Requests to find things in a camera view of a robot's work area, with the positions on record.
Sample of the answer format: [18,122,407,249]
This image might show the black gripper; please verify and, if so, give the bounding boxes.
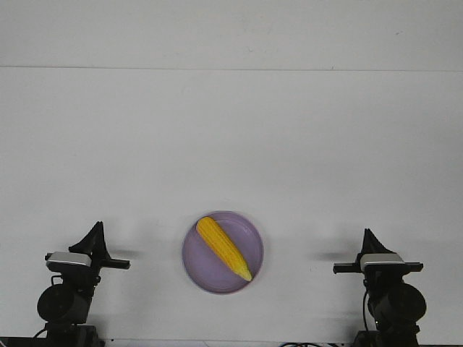
[50,221,130,289]
[333,228,423,291]

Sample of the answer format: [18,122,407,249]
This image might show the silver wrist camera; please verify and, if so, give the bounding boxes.
[360,253,404,273]
[45,252,91,270]

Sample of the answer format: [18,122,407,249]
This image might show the yellow corn cob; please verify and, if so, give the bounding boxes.
[196,216,253,282]

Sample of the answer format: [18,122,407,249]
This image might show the purple round plate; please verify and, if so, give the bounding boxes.
[182,211,264,294]

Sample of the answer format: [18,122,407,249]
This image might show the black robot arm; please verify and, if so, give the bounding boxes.
[30,221,130,346]
[333,228,427,346]

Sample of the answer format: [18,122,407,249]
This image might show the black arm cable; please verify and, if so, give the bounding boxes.
[361,281,371,332]

